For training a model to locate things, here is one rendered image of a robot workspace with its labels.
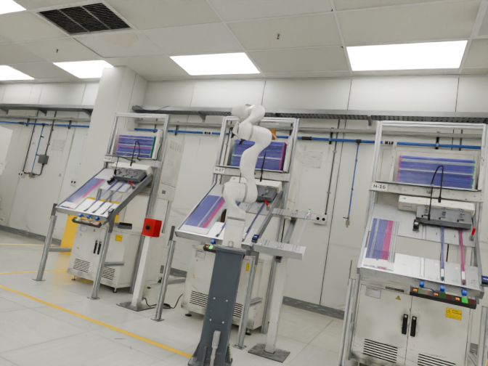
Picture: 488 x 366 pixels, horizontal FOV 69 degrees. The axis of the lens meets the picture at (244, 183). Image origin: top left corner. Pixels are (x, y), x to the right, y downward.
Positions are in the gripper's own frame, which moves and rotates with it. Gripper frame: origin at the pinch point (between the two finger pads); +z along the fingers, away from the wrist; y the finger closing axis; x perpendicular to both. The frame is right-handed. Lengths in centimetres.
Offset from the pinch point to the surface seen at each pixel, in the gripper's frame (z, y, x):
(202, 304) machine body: 123, 55, -49
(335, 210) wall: 109, 75, 160
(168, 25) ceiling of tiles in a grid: 3, -195, 97
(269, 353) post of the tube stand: 84, 121, -59
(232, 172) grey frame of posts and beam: 53, -7, 28
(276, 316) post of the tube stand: 67, 108, -45
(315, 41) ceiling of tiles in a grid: -44, -51, 175
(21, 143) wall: 370, -482, 46
